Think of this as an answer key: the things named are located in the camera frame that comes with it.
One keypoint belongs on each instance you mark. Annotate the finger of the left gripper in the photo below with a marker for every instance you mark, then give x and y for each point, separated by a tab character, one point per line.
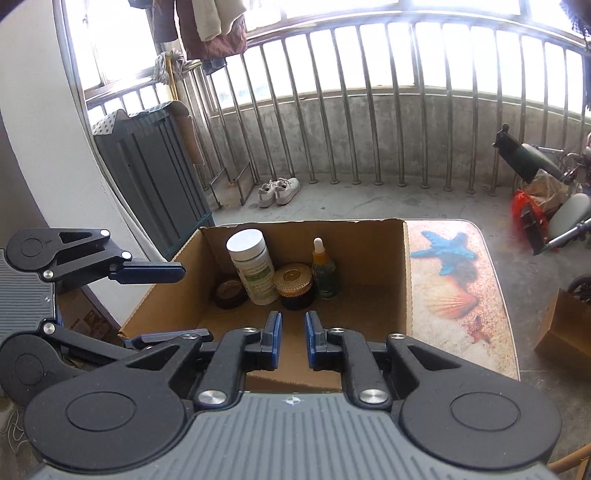
33	362
72	258

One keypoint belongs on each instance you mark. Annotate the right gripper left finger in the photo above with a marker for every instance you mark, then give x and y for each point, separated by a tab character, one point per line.
214	376

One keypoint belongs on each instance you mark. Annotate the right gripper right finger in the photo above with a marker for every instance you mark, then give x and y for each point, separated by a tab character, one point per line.
372	373

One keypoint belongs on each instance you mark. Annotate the white lidded supplement bottle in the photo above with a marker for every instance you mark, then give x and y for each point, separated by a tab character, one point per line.
248	252

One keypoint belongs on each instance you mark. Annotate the printed appliance carton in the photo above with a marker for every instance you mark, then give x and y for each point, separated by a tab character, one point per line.
79	314

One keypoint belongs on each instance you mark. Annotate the black tape roll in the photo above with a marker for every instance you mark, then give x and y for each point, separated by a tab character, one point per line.
229	294

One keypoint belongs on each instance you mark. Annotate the large cardboard box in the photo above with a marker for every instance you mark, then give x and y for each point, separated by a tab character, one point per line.
353	273

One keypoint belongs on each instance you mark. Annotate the gold lid black jar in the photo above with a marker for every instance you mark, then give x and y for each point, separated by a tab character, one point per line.
295	285

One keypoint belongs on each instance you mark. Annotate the green dropper bottle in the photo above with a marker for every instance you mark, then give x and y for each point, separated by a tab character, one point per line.
324	271

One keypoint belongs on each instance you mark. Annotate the beach print table mat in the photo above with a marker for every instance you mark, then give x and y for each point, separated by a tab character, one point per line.
456	303

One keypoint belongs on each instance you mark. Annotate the dark grey storage cabinet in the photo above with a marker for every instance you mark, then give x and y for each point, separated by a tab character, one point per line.
153	158

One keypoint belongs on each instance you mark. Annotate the brown paper bag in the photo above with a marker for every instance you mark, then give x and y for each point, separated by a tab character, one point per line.
564	334

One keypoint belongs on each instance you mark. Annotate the red plastic bag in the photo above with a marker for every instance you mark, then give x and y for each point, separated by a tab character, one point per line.
530	217

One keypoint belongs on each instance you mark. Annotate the wheelchair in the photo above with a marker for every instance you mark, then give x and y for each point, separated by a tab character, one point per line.
559	183

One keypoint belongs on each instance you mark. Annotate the hanging brown jacket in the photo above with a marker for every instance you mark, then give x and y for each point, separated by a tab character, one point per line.
208	30

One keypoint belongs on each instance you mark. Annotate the metal balcony railing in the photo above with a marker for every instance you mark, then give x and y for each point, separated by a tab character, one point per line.
403	94

